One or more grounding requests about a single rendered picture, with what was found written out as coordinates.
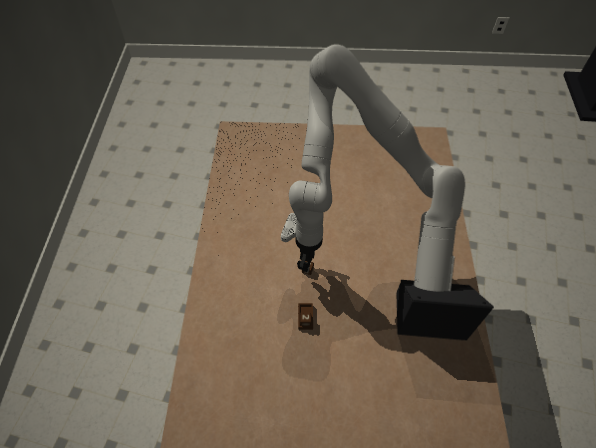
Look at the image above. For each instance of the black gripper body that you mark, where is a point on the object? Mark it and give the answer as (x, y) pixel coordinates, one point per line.
(308, 249)

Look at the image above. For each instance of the brown wooden tray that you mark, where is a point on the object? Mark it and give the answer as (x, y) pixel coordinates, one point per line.
(305, 307)

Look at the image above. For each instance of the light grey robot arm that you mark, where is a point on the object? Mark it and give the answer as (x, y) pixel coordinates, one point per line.
(336, 66)

